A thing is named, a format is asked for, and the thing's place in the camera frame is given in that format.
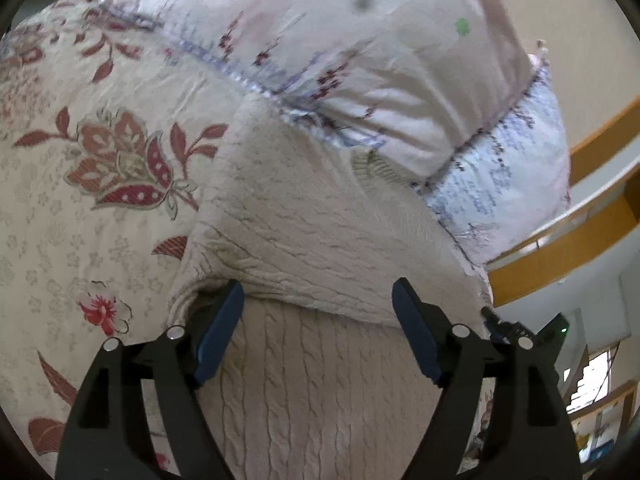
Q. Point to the wooden railing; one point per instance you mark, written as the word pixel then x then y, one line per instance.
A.
pixel 602 410

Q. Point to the floral bedspread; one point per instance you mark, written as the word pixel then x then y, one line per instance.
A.
pixel 100 210

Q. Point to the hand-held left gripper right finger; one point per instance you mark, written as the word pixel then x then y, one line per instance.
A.
pixel 416 335

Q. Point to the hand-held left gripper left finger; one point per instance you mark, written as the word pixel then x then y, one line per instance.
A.
pixel 219 332

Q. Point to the pink floral pillow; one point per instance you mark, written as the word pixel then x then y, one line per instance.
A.
pixel 380 60

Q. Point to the wooden bed frame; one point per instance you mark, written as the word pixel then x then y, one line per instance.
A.
pixel 560 255

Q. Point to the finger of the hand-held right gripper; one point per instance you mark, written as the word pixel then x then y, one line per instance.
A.
pixel 502 327

